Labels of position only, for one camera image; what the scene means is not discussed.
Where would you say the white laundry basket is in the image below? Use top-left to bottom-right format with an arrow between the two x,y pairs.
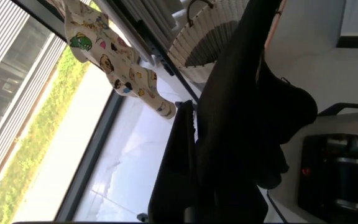
167,0 -> 252,85

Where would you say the black garment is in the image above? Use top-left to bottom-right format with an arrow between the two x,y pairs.
195,0 -> 319,223

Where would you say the pink clothes hanger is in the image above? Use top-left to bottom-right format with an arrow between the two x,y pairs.
263,0 -> 289,52

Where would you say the grey curtain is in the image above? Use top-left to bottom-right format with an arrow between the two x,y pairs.
93,0 -> 188,67

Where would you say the window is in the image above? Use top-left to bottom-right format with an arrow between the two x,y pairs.
0,0 -> 127,222

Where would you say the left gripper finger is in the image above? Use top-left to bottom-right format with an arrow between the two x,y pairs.
147,100 -> 198,222

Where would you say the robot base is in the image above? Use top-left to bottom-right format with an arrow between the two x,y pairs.
267,102 -> 358,224

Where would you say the cream printed garment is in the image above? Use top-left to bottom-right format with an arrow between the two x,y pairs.
62,0 -> 177,120

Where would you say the black cable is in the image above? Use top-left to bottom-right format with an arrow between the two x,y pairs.
265,189 -> 289,223

